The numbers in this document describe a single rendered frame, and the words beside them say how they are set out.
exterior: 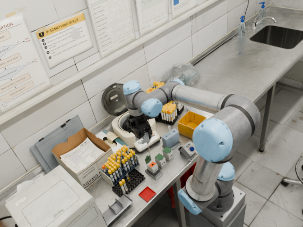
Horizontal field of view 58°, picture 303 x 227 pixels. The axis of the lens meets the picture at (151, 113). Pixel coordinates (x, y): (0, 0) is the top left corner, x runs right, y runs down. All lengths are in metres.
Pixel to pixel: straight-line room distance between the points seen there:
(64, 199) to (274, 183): 1.90
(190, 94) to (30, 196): 0.80
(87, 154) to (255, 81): 1.34
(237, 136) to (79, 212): 0.72
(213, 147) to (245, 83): 1.45
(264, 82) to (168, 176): 1.08
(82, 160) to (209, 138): 1.05
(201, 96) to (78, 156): 0.96
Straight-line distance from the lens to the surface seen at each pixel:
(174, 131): 1.65
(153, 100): 1.07
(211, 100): 0.97
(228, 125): 0.79
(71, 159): 1.73
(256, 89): 2.15
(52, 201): 1.27
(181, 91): 1.08
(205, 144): 0.80
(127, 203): 1.46
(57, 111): 1.71
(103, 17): 1.69
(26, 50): 1.50
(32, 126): 1.68
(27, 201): 1.33
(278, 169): 2.78
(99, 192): 1.59
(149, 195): 1.51
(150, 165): 1.53
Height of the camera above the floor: 2.12
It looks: 39 degrees down
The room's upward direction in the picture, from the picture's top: 11 degrees counter-clockwise
